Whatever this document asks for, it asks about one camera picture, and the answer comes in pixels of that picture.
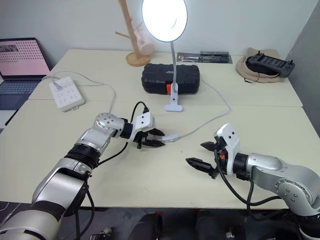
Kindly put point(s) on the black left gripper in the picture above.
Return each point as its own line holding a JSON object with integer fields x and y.
{"x": 141, "y": 142}

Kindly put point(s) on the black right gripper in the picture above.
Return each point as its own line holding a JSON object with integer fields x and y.
{"x": 220, "y": 165}

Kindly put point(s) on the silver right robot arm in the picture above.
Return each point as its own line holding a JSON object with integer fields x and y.
{"x": 275, "y": 170}

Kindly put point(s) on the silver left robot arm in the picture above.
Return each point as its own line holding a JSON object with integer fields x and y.
{"x": 100, "y": 136}

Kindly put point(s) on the white gooseneck clip desk lamp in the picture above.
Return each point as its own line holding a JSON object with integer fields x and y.
{"x": 163, "y": 20}

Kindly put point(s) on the black plastic tool case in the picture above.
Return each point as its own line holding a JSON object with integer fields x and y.
{"x": 160, "y": 78}

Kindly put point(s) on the black blister tool pack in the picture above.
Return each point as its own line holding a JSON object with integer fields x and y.
{"x": 190, "y": 58}

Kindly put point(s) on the wooden mug tree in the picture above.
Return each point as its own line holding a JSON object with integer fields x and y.
{"x": 133, "y": 47}

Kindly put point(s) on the beige bucket hat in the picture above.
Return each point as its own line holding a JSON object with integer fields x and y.
{"x": 260, "y": 77}

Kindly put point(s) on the pink mug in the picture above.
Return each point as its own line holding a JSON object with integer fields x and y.
{"x": 143, "y": 41}

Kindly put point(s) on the white power strip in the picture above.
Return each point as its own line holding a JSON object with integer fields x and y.
{"x": 66, "y": 93}

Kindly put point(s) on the long black box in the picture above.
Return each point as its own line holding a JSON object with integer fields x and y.
{"x": 214, "y": 53}

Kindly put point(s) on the black handheld controller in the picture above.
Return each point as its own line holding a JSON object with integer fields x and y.
{"x": 271, "y": 63}

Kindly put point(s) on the laptop with pink screen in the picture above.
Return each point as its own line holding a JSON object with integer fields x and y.
{"x": 20, "y": 60}

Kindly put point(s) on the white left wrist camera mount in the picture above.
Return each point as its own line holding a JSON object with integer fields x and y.
{"x": 143, "y": 121}

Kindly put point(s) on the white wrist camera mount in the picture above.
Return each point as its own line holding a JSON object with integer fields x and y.
{"x": 143, "y": 121}
{"x": 231, "y": 145}

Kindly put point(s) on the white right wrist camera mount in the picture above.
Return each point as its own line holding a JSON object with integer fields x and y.
{"x": 231, "y": 145}

